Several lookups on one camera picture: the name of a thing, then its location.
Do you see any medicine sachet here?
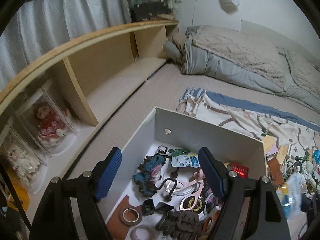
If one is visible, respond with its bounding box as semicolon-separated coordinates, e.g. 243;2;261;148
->
276;173;306;220
171;153;200;168

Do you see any brown tape roll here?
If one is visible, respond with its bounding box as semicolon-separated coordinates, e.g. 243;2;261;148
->
119;205;142;226

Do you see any red cigarette box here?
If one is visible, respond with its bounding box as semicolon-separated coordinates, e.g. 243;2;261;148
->
227;163;249;178

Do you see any green clothes peg with loop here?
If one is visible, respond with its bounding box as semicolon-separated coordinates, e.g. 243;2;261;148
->
168;148;190;157

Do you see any grey folded duvet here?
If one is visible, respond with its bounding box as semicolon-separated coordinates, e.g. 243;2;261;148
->
163;25;319;112

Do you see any pink tape roll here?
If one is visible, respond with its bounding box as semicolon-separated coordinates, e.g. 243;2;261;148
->
130;225;156;240

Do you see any grey curtain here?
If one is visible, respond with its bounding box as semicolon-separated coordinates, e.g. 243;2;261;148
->
1;0;137;88

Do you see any black hair claw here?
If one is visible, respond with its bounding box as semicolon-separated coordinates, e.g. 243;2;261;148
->
155;211;204;240

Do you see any cartoon bear blanket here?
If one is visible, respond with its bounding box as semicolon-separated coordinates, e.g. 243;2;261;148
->
177;88;319;239

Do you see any brown leather pouch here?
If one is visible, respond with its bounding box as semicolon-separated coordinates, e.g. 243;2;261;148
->
267;158;284;186

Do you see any white shoe box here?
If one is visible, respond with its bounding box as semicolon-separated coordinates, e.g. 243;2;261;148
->
99;108;266;239

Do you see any wooden bedside shelf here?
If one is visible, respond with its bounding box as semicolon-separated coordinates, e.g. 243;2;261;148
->
0;19;180;205

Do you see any red dress doll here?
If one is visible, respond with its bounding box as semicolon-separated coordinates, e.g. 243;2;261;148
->
34;102;68;147

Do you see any black bag on shelf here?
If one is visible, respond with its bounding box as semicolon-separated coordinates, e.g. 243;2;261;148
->
131;2;175;22

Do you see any white dress doll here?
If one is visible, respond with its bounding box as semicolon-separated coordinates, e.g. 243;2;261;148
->
7;144;41;188

